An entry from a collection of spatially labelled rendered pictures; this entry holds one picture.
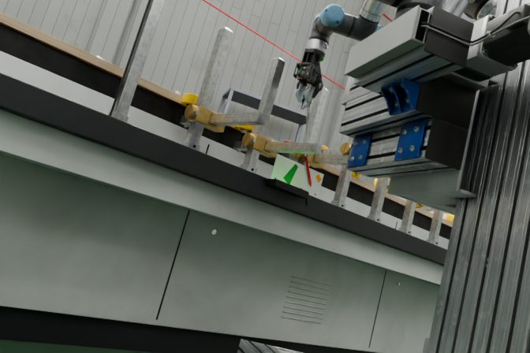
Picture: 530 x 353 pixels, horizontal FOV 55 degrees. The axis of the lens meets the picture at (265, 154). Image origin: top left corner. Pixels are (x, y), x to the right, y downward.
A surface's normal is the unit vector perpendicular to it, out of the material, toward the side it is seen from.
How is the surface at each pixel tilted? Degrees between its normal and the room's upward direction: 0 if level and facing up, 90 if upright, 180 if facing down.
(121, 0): 90
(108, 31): 90
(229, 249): 90
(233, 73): 90
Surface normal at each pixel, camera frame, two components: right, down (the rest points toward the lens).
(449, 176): -0.92, -0.30
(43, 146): 0.64, 0.04
